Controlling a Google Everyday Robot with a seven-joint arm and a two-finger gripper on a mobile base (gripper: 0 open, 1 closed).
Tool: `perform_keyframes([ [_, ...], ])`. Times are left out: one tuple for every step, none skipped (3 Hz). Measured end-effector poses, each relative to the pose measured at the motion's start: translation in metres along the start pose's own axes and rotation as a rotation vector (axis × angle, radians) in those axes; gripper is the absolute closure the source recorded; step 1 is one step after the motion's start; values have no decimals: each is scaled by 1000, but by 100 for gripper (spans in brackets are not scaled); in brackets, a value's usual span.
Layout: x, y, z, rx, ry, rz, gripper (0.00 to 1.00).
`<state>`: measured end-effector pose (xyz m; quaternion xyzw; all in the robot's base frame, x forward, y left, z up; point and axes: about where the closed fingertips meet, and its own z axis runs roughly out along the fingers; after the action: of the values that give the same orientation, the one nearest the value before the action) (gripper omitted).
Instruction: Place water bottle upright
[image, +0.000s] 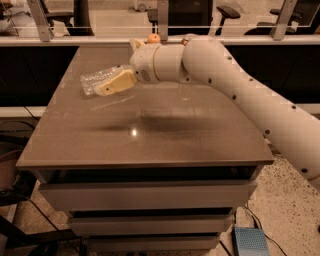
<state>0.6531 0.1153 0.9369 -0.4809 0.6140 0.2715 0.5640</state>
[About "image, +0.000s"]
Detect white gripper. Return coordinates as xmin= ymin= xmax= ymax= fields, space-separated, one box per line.
xmin=94 ymin=38 xmax=161 ymax=96

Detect clear plastic water bottle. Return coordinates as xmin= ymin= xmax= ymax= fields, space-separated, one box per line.
xmin=80 ymin=65 xmax=131 ymax=96

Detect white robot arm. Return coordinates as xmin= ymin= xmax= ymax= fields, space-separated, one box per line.
xmin=94 ymin=36 xmax=320 ymax=190

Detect orange fruit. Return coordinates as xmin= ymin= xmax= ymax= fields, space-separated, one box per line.
xmin=147 ymin=33 xmax=161 ymax=44

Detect orange soda can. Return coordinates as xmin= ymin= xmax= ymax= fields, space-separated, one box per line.
xmin=181 ymin=33 xmax=199 ymax=46

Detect black office chair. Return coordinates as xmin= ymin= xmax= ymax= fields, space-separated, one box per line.
xmin=215 ymin=6 xmax=241 ymax=36

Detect grey drawer cabinet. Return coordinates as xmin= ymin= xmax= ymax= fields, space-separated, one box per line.
xmin=18 ymin=45 xmax=273 ymax=252

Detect person in background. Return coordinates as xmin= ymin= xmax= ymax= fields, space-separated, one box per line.
xmin=0 ymin=0 xmax=28 ymax=34

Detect metal rail post middle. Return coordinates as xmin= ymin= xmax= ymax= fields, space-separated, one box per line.
xmin=157 ymin=0 xmax=169 ymax=42

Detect metal rail post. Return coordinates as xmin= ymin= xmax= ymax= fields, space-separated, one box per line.
xmin=27 ymin=0 xmax=53 ymax=42
xmin=270 ymin=0 xmax=297 ymax=41
xmin=157 ymin=0 xmax=169 ymax=42

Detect metal rail post left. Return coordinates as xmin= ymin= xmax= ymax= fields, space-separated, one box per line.
xmin=27 ymin=0 xmax=53 ymax=42

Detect metal rail post right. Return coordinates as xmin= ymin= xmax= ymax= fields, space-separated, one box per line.
xmin=270 ymin=0 xmax=297 ymax=41

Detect black floor cable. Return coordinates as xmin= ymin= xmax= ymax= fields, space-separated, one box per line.
xmin=243 ymin=203 xmax=288 ymax=256

